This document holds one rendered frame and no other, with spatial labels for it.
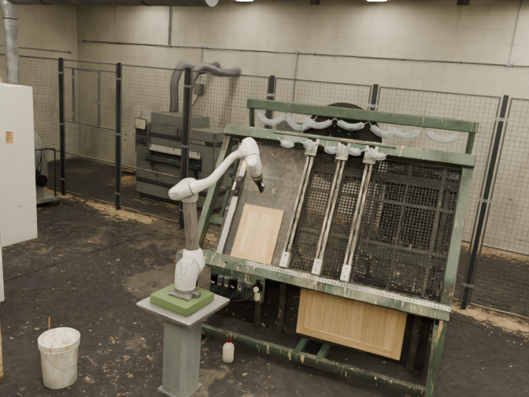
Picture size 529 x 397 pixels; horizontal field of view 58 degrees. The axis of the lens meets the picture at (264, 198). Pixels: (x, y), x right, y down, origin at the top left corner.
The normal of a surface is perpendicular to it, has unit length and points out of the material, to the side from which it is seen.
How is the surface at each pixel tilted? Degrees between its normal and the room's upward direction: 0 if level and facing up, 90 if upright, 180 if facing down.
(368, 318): 90
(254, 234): 60
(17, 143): 90
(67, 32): 90
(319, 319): 90
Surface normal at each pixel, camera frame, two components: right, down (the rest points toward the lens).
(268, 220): -0.28, -0.31
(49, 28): 0.86, 0.19
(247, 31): -0.50, 0.17
